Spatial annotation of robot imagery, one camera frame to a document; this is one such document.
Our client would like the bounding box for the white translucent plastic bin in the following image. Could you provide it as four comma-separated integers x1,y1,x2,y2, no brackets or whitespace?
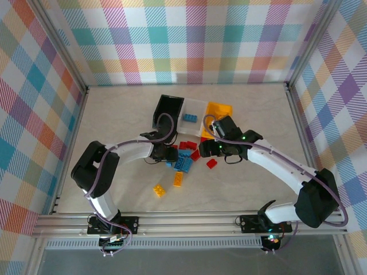
177,97,209,137

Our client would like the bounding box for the long orange-yellow lego brick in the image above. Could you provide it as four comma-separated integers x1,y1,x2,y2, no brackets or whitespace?
173,171,185,188

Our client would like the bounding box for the yellow plastic bin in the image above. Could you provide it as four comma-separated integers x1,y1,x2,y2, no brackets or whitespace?
199,101,233,141

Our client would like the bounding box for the black plastic bin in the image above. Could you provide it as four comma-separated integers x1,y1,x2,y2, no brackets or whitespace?
151,95,185,129

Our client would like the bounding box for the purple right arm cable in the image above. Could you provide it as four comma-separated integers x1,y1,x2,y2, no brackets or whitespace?
202,114,350,256

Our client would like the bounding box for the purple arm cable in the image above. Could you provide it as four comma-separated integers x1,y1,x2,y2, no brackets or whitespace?
202,114,350,256
84,113,175,257

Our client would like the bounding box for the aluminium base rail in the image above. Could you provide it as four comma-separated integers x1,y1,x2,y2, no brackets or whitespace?
31,211,349,238

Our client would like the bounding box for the aluminium side rail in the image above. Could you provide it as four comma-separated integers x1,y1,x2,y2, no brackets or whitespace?
50,88,89,215
286,85,316,174

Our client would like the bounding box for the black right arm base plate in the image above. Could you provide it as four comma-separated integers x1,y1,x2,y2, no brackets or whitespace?
239,214,293,233

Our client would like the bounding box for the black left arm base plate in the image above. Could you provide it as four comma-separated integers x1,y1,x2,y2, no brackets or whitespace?
87,216,140,235

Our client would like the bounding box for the grey slotted cable duct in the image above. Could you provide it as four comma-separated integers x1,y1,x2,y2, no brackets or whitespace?
45,239,264,250

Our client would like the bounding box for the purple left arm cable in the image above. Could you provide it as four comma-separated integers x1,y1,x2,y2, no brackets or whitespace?
84,113,175,257

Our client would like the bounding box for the circuit board with wires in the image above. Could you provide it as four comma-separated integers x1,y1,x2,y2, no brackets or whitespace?
99,233,129,250
262,233,283,250

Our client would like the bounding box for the aluminium frame post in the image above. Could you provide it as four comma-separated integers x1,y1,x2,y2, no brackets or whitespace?
28,0,89,97
285,0,342,89

